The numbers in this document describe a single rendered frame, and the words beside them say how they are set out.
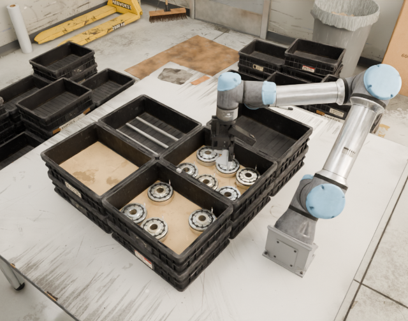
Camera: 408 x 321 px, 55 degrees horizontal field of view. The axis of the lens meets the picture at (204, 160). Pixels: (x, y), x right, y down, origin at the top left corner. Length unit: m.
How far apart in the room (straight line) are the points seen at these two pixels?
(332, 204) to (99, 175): 0.96
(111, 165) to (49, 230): 0.37
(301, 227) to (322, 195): 0.19
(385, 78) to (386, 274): 1.46
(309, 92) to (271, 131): 0.52
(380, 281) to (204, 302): 1.32
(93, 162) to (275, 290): 0.94
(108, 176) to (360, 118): 1.02
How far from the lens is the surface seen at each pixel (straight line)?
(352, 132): 1.35
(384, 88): 1.37
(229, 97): 1.30
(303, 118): 2.27
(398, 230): 2.81
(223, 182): 1.65
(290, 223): 1.44
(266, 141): 1.87
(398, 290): 2.54
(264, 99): 1.31
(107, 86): 3.17
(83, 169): 1.78
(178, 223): 1.50
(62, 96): 2.94
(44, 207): 1.86
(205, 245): 1.43
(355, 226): 1.78
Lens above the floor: 2.01
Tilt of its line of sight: 43 degrees down
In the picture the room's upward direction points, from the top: straight up
